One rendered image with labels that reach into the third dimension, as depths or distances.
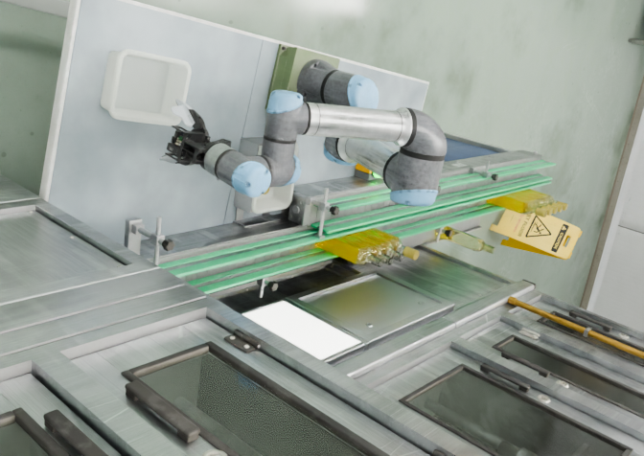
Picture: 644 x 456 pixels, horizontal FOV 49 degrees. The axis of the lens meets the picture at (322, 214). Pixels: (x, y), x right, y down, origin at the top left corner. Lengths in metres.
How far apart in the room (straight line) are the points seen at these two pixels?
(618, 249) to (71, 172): 6.96
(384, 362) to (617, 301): 6.49
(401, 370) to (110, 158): 0.97
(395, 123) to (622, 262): 6.67
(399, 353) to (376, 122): 0.70
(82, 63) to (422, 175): 0.87
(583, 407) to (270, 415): 1.18
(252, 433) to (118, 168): 1.08
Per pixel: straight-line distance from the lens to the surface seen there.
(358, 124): 1.65
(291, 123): 1.57
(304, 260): 2.28
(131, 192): 1.99
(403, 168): 1.77
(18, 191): 1.90
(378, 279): 2.48
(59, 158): 1.85
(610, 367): 2.37
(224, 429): 1.03
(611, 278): 8.31
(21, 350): 1.18
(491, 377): 2.09
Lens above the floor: 2.31
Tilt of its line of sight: 37 degrees down
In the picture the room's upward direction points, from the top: 112 degrees clockwise
